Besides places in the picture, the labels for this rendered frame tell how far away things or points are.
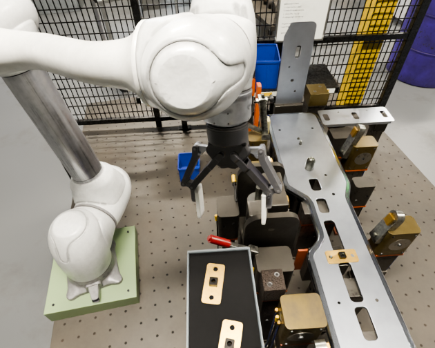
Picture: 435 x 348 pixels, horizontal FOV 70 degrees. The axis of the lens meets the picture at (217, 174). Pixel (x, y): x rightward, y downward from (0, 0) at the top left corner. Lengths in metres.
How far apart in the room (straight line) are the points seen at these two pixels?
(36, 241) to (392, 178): 2.15
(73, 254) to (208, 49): 0.81
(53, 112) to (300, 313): 0.79
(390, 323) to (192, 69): 0.76
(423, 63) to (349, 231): 2.99
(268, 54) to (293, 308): 1.13
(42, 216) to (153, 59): 2.29
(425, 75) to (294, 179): 2.95
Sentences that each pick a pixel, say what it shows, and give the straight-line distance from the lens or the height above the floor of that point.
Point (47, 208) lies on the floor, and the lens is 2.58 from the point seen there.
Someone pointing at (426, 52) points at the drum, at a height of 0.35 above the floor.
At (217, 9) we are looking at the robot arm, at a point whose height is 1.62.
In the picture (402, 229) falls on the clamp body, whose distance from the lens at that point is 1.00.
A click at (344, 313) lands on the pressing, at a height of 1.00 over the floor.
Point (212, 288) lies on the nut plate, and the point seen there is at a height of 1.16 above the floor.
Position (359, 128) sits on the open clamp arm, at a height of 1.11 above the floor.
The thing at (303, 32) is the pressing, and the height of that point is 1.30.
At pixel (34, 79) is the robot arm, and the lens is 0.92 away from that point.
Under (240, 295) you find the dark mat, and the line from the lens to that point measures 0.66.
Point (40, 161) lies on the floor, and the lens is 2.98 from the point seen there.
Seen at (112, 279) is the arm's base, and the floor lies 0.77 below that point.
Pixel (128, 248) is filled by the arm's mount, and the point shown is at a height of 0.75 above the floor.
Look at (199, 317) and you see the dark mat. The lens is 0.65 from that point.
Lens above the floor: 1.78
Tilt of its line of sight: 47 degrees down
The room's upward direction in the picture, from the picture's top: 2 degrees counter-clockwise
